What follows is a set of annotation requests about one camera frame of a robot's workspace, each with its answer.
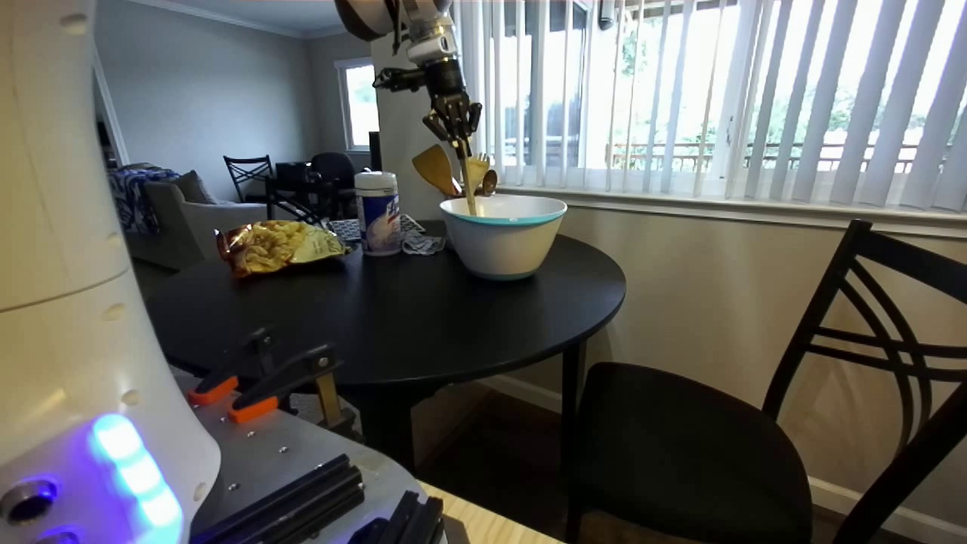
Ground bag of chips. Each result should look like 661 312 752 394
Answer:
215 220 349 277

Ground grey sofa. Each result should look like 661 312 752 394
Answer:
108 162 266 271

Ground wooden spatula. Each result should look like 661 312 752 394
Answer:
411 145 463 196

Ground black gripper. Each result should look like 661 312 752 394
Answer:
422 57 480 141

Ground black chair front left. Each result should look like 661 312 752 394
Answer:
224 157 276 203

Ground vertical window blinds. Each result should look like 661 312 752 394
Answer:
454 0 967 211

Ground orange black clamp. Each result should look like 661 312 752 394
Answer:
189 326 352 428

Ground black chair by window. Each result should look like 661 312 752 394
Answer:
565 220 967 544

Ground crumpled clear plastic wrap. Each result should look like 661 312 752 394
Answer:
402 225 446 256

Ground white mixing bowl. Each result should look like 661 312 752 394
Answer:
440 192 568 281

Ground white wipes canister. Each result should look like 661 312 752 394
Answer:
355 169 402 256

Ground wooden spoon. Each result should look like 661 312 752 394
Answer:
457 136 477 217

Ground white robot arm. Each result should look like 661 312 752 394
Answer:
0 0 224 544

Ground round black table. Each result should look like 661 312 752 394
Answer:
149 236 627 465

